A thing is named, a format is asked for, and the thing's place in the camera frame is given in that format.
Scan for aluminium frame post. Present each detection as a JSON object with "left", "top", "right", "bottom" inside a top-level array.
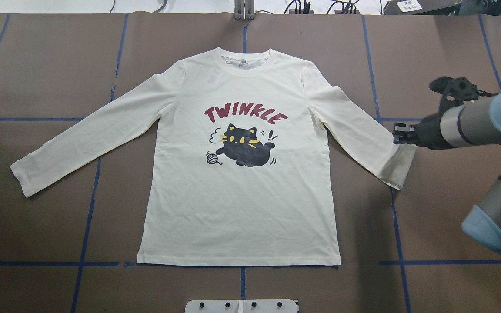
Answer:
[{"left": 233, "top": 0, "right": 256, "bottom": 20}]

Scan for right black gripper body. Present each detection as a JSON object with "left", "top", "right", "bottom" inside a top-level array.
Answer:
[{"left": 405, "top": 113, "right": 447, "bottom": 150}]

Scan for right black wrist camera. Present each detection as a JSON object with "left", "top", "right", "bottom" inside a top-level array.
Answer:
[{"left": 429, "top": 77, "right": 479, "bottom": 101}]

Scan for white mounting base plate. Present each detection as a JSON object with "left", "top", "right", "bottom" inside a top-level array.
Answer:
[{"left": 184, "top": 299, "right": 300, "bottom": 313}]

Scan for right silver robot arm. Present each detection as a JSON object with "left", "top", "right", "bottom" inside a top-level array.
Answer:
[{"left": 392, "top": 93, "right": 501, "bottom": 254}]

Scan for cream long-sleeve cat shirt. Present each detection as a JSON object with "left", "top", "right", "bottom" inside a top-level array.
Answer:
[{"left": 10, "top": 48, "right": 416, "bottom": 266}]

